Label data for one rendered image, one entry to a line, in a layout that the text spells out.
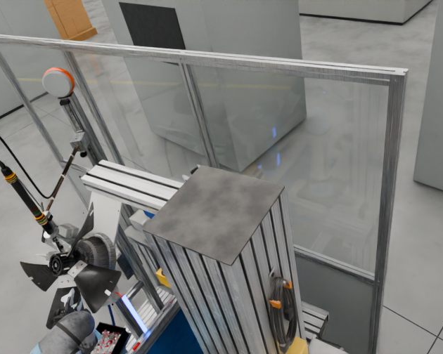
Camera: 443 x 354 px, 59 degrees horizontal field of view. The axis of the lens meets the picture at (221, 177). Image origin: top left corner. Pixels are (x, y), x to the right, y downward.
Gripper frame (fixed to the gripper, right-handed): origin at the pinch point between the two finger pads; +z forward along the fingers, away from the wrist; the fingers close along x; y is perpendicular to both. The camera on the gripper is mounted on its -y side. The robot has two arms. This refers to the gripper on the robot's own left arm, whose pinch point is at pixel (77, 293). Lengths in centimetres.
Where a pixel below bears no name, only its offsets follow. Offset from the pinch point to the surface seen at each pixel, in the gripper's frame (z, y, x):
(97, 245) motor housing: 31.7, -1.9, 2.4
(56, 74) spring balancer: 84, -9, -75
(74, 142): 73, -2, -40
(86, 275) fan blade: 10.0, -2.1, -0.2
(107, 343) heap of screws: -8.1, 0.3, 34.0
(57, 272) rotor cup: 14.7, 14.2, -2.6
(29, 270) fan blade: 27.0, 39.8, 3.4
